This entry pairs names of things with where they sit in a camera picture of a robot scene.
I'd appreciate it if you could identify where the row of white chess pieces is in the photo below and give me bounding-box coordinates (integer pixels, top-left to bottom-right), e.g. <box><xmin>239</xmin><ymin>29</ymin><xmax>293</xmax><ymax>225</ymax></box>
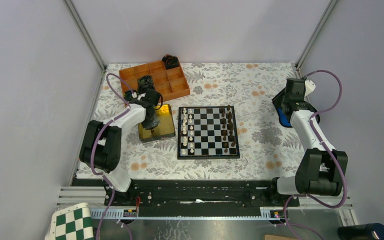
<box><xmin>179</xmin><ymin>107</ymin><xmax>195</xmax><ymax>157</ymax></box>

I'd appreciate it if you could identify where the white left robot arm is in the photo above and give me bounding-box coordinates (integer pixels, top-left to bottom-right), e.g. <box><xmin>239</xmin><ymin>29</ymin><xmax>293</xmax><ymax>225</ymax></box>
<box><xmin>79</xmin><ymin>89</ymin><xmax>163</xmax><ymax>206</ymax></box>

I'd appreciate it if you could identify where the black roll in tray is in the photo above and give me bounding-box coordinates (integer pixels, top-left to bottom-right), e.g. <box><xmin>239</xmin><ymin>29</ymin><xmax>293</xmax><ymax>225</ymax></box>
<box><xmin>137</xmin><ymin>75</ymin><xmax>155</xmax><ymax>92</ymax></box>

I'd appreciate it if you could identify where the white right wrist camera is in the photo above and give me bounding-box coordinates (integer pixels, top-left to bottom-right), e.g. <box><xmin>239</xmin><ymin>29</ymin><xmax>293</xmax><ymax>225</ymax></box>
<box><xmin>304</xmin><ymin>79</ymin><xmax>316</xmax><ymax>97</ymax></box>

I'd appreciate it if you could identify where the black roll front tray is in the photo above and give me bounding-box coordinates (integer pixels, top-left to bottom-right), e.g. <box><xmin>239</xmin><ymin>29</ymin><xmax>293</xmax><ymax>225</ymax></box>
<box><xmin>124</xmin><ymin>90</ymin><xmax>138</xmax><ymax>103</ymax></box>

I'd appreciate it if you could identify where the gold metal tin tray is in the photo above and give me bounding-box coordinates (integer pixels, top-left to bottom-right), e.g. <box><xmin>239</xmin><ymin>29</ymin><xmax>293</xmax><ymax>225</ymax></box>
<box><xmin>138</xmin><ymin>104</ymin><xmax>176</xmax><ymax>143</ymax></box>

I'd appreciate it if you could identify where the black roll at tray corner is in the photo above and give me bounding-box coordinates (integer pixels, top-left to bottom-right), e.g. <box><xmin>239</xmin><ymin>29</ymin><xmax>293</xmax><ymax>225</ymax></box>
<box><xmin>161</xmin><ymin>54</ymin><xmax>180</xmax><ymax>70</ymax></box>

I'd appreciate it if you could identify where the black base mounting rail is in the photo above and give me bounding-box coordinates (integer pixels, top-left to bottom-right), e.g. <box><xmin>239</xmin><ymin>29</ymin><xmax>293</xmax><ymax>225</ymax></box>
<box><xmin>104</xmin><ymin>180</ymin><xmax>288</xmax><ymax>217</ymax></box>

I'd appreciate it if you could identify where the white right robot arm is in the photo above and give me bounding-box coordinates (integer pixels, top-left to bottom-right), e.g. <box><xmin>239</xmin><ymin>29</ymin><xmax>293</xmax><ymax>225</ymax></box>
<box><xmin>266</xmin><ymin>78</ymin><xmax>348</xmax><ymax>206</ymax></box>

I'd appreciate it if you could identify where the dark cylinder bottom right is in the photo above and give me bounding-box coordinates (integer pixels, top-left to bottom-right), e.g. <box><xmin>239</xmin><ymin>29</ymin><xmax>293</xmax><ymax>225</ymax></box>
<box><xmin>337</xmin><ymin>223</ymin><xmax>384</xmax><ymax>240</ymax></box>

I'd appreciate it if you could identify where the black white chess board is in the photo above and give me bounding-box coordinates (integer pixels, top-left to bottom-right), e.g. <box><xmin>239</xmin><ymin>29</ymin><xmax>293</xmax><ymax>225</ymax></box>
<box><xmin>177</xmin><ymin>105</ymin><xmax>241</xmax><ymax>160</ymax></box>

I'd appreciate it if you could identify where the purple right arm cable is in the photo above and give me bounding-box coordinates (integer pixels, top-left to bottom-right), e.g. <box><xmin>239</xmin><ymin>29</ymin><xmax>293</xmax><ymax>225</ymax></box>
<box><xmin>283</xmin><ymin>69</ymin><xmax>349</xmax><ymax>239</ymax></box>

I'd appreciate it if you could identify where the green white checkered mat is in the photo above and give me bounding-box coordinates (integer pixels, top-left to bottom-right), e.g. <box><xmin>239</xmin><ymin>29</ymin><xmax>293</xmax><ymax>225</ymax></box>
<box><xmin>44</xmin><ymin>202</ymin><xmax>95</xmax><ymax>240</ymax></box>

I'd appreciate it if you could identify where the orange compartment organizer tray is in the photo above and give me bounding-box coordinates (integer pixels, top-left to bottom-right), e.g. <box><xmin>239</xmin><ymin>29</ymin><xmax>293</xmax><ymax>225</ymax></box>
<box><xmin>118</xmin><ymin>60</ymin><xmax>191</xmax><ymax>101</ymax></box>

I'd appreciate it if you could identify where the blue black cloth pouch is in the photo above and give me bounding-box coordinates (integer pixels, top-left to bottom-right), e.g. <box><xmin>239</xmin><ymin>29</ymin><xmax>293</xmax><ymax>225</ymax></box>
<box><xmin>276</xmin><ymin>105</ymin><xmax>320</xmax><ymax>128</ymax></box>

